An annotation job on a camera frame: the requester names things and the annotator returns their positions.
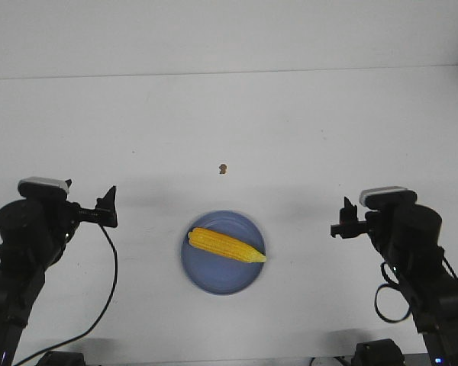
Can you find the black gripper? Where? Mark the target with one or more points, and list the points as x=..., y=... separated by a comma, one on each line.
x=350, y=226
x=104, y=213

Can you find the yellow corn cob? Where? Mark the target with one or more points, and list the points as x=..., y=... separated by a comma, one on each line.
x=224, y=245

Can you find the blue round plate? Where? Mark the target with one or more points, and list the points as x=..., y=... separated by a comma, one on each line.
x=216, y=274

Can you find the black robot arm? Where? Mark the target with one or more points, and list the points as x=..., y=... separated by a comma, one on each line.
x=35, y=231
x=406, y=235

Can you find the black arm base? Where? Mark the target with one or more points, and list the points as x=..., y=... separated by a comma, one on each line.
x=383, y=352
x=54, y=358

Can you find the small brown crumb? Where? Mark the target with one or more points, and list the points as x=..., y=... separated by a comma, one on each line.
x=222, y=169

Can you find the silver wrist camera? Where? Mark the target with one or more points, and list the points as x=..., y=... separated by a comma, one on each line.
x=379, y=198
x=48, y=188

